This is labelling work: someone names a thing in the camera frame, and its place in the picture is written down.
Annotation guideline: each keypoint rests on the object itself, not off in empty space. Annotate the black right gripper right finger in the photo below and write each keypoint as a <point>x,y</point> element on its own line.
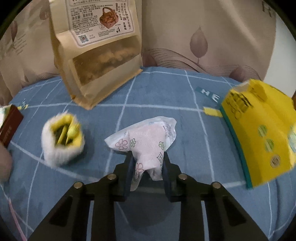
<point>180,187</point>

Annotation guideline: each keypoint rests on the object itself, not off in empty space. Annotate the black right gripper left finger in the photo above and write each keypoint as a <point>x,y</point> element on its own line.
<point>114,187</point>

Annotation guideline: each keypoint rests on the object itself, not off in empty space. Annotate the floral white sanitary pad packet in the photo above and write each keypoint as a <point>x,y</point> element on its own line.
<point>147,140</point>

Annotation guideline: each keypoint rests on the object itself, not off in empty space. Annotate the blue grid bed sheet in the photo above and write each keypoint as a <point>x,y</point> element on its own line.
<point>203,148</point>

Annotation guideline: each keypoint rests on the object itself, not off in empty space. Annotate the white fluffy yellow slipper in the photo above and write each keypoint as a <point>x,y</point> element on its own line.
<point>62,139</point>

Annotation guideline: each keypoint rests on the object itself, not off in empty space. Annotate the pink tape strip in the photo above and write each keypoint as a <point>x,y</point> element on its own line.
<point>13,213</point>

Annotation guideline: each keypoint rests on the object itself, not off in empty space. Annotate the yellow tissue pack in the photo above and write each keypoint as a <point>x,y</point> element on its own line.
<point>261,120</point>

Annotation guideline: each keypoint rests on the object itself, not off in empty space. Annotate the dark red coffee box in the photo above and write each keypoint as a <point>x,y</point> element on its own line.
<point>11,123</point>

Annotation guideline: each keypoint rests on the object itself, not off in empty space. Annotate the kraft paper snack bag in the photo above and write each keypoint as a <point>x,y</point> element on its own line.
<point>97,47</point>

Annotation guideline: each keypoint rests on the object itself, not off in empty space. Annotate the beige leaf print curtain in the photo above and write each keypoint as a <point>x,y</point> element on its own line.
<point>232,39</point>

